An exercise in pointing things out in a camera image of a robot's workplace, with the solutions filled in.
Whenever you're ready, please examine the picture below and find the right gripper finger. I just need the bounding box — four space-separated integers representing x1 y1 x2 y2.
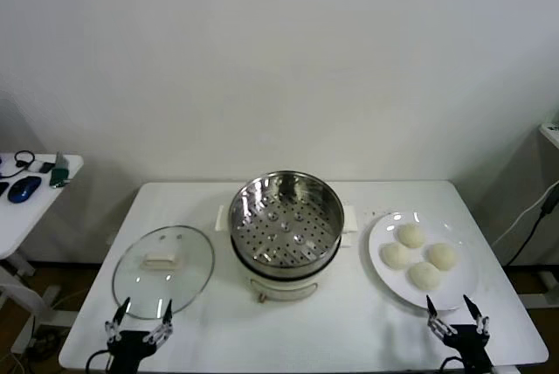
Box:
463 294 491 339
425 294 456 342

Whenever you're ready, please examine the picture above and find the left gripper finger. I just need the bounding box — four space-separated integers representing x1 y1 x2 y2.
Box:
145 298 175 347
104 296 132 345

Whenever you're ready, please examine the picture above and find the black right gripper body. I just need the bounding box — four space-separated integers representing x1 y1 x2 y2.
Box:
443 323 493 374

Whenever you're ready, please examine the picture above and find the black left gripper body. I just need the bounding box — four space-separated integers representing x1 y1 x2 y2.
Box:
107 329 158 374

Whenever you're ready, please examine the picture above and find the white steamed baozi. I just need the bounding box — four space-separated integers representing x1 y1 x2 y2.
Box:
395 223 427 250
408 261 442 292
426 242 459 271
380 242 412 270

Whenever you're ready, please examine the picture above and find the glass lid with white handle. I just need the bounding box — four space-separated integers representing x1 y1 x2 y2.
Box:
112 225 216 321

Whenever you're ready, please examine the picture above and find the steel steamer basket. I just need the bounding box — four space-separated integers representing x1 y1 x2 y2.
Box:
216 169 360 281

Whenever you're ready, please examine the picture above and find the white table foot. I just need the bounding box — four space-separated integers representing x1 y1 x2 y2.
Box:
37 284 82 336
521 269 555 310

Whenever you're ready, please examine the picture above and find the white round plate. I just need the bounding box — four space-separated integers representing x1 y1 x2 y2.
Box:
368 211 480 312

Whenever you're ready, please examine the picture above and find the white electric cooker pot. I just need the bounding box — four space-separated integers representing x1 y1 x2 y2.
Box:
230 229 355 304

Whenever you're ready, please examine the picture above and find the white side table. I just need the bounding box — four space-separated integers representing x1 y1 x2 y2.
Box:
0 153 85 351

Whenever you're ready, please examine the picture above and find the green handheld device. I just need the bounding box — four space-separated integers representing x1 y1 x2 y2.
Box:
48 150 72 190

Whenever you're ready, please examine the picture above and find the blue computer mouse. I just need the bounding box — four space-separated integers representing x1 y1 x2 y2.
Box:
7 176 43 204

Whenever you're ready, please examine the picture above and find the white side cabinet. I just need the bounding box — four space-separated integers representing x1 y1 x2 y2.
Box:
538 121 559 150

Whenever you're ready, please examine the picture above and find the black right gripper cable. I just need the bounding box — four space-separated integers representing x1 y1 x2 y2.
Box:
438 355 465 374

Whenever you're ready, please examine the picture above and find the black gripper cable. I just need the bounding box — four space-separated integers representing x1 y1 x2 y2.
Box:
438 355 465 374
85 349 115 374

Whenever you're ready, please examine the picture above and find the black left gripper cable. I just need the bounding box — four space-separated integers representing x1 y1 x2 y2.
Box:
85 349 115 374

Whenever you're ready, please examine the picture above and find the black floor cable bundle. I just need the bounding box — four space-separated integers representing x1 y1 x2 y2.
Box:
26 328 63 351

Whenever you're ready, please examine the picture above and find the white wall cable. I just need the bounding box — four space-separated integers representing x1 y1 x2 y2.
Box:
492 180 559 247

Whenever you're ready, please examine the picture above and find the black power cable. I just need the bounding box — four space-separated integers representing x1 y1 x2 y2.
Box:
506 190 559 266

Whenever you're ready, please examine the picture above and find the black headset cable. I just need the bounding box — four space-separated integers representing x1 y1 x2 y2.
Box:
0 149 38 177

